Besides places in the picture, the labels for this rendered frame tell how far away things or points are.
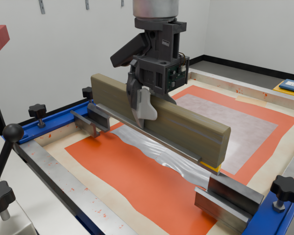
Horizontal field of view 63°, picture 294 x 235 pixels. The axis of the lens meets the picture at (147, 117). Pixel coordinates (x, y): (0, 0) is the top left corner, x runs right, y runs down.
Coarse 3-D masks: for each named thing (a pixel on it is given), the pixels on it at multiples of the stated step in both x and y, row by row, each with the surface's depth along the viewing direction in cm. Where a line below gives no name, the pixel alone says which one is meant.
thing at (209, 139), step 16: (96, 80) 57; (112, 80) 55; (96, 96) 59; (112, 96) 54; (128, 112) 52; (160, 112) 45; (176, 112) 43; (192, 112) 43; (160, 128) 47; (176, 128) 44; (192, 128) 41; (208, 128) 39; (224, 128) 38; (192, 144) 42; (208, 144) 40; (224, 144) 39; (208, 160) 41
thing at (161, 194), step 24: (216, 120) 76; (240, 120) 76; (264, 120) 76; (288, 120) 76; (240, 144) 65; (264, 144) 65; (144, 168) 57; (168, 168) 57; (240, 168) 57; (120, 192) 51; (144, 192) 51; (168, 192) 51; (192, 192) 51; (168, 216) 45; (192, 216) 45
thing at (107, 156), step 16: (176, 96) 92; (192, 96) 92; (208, 96) 92; (224, 96) 92; (208, 112) 81; (112, 128) 72; (80, 144) 65; (96, 144) 65; (112, 144) 65; (128, 144) 65; (80, 160) 59; (96, 160) 59; (112, 160) 59; (128, 160) 59; (144, 160) 59; (112, 176) 55; (128, 176) 55
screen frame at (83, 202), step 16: (208, 80) 102; (224, 80) 97; (256, 96) 90; (272, 96) 86; (288, 96) 84; (64, 128) 67; (16, 144) 60; (32, 144) 59; (48, 144) 65; (32, 160) 55; (48, 160) 54; (48, 176) 50; (64, 176) 50; (288, 176) 50; (64, 192) 46; (80, 192) 46; (80, 208) 43; (96, 208) 43; (96, 224) 40; (112, 224) 40
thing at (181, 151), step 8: (96, 104) 59; (104, 112) 57; (112, 112) 55; (120, 120) 53; (128, 120) 52; (136, 128) 50; (144, 128) 50; (152, 136) 48; (160, 136) 47; (168, 144) 45; (176, 144) 45; (176, 152) 44; (184, 152) 43; (192, 152) 43; (192, 160) 42; (200, 160) 42
